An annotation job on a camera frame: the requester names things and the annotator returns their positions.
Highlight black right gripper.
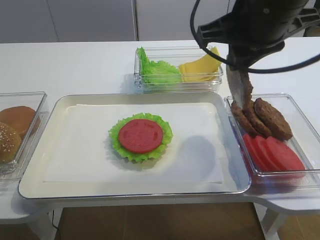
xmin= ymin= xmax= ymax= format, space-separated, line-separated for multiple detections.
xmin=196 ymin=0 xmax=313 ymax=108

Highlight brown meat patty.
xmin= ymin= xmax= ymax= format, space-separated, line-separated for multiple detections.
xmin=241 ymin=73 xmax=253 ymax=109

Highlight yellow cheese slices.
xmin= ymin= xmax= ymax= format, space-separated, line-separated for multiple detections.
xmin=179 ymin=54 xmax=221 ymax=83

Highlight clear lettuce cheese container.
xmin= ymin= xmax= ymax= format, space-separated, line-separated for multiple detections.
xmin=134 ymin=46 xmax=224 ymax=93

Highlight green lettuce leaves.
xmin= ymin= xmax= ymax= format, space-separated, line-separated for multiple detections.
xmin=136 ymin=47 xmax=182 ymax=84

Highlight lettuce leaf on burger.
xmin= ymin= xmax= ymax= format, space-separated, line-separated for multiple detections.
xmin=108 ymin=112 xmax=173 ymax=154

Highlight brown patty middle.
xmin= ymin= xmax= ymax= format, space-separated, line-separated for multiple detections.
xmin=243 ymin=108 xmax=272 ymax=138

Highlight brown patty left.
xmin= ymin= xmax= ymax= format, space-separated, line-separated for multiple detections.
xmin=231 ymin=100 xmax=259 ymax=137

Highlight brown patty right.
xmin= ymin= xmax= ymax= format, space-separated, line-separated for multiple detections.
xmin=254 ymin=97 xmax=293 ymax=141

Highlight red tomato slice left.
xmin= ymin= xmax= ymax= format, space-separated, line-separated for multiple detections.
xmin=243 ymin=133 xmax=268 ymax=172

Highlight red tomato slice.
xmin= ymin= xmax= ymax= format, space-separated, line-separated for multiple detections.
xmin=252 ymin=136 xmax=278 ymax=172
xmin=243 ymin=133 xmax=268 ymax=172
xmin=265 ymin=136 xmax=306 ymax=171

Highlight red tomato slice middle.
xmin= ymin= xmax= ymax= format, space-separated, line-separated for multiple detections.
xmin=252 ymin=136 xmax=278 ymax=172

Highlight clear patty tomato container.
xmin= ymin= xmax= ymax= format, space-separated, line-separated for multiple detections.
xmin=224 ymin=93 xmax=320 ymax=191

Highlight red tomato slice right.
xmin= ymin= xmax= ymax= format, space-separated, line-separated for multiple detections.
xmin=265 ymin=136 xmax=306 ymax=171

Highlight tomato slice on burger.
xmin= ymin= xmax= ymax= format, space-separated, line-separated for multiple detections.
xmin=118 ymin=119 xmax=164 ymax=154

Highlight white paper sheet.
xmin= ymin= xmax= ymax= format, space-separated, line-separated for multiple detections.
xmin=45 ymin=103 xmax=224 ymax=184

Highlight silver metal tray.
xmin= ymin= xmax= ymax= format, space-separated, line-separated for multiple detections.
xmin=18 ymin=92 xmax=251 ymax=200

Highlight plain bun bottom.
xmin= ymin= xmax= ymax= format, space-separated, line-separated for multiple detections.
xmin=0 ymin=106 xmax=36 ymax=140

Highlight clear plastic bun container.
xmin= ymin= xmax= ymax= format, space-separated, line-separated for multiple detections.
xmin=0 ymin=91 xmax=49 ymax=182

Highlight sesame bun top right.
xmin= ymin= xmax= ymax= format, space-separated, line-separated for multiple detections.
xmin=0 ymin=122 xmax=22 ymax=164

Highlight black right-arm cable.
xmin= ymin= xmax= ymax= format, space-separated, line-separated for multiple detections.
xmin=189 ymin=0 xmax=320 ymax=74

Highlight white table leg frame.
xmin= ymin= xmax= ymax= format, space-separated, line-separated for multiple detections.
xmin=253 ymin=203 xmax=288 ymax=240

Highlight thin black cable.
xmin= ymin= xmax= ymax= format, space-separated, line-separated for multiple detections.
xmin=50 ymin=209 xmax=60 ymax=240

